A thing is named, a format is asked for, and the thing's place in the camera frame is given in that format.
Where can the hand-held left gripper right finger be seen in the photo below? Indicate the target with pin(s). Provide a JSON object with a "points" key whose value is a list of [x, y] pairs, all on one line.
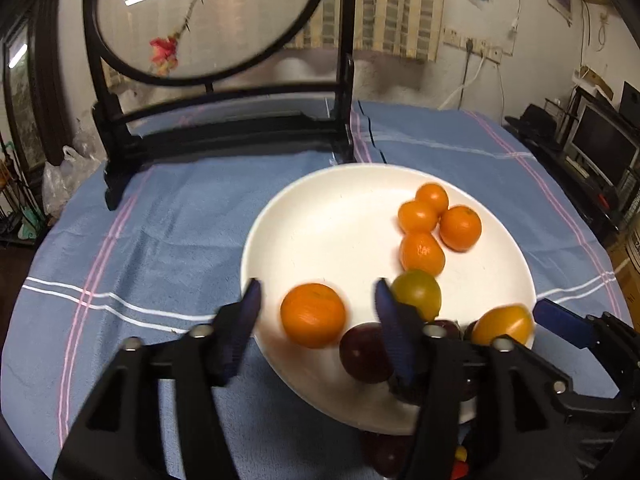
{"points": [[395, 330]]}

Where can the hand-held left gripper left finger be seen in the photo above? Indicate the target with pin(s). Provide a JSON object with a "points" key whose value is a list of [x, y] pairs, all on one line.
{"points": [[240, 330]]}

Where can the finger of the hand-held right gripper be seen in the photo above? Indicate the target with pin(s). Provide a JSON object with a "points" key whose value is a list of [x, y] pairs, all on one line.
{"points": [[560, 322]]}

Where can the large dark red plum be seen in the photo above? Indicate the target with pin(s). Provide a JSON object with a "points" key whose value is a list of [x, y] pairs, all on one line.
{"points": [[362, 352]]}

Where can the green-yellow citrus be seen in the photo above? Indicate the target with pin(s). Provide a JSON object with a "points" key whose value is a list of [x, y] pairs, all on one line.
{"points": [[417, 292]]}

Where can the yellow-orange citrus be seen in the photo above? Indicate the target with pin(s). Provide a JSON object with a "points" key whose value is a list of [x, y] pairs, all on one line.
{"points": [[502, 325]]}

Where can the large orange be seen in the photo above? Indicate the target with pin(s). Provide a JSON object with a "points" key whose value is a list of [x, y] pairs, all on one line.
{"points": [[312, 315], [422, 252]]}

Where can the medium orange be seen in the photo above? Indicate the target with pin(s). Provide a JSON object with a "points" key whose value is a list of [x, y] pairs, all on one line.
{"points": [[417, 216], [460, 228]]}

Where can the white oval plate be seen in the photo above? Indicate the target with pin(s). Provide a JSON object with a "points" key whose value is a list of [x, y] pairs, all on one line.
{"points": [[340, 225]]}

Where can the small orange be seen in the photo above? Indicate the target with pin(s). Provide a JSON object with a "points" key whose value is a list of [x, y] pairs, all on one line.
{"points": [[432, 197]]}

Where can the blue striped tablecloth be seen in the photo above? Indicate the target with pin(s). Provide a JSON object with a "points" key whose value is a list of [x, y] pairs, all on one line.
{"points": [[175, 240]]}

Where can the black computer monitor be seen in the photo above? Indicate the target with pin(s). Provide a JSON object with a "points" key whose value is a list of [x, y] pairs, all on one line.
{"points": [[602, 142]]}

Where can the black hat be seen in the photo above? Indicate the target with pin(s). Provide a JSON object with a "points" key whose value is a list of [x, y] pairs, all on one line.
{"points": [[537, 120]]}

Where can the round embroidered table screen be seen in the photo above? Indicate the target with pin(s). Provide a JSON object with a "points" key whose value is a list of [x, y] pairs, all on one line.
{"points": [[225, 125]]}

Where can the black speaker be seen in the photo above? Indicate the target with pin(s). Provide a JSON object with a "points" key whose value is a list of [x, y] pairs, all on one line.
{"points": [[631, 105]]}

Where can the clear plastic bags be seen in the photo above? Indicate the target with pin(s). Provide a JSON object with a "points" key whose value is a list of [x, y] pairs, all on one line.
{"points": [[65, 180]]}

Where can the metal rack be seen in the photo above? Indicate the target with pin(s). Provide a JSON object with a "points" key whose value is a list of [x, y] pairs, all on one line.
{"points": [[17, 210]]}

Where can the dark framed picture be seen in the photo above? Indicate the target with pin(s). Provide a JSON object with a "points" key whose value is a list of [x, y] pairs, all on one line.
{"points": [[22, 100]]}

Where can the checked beige curtain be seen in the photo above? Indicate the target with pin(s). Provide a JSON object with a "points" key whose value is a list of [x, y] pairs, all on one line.
{"points": [[395, 10]]}

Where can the white wall socket strip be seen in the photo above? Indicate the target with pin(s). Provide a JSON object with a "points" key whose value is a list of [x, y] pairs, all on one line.
{"points": [[480, 50]]}

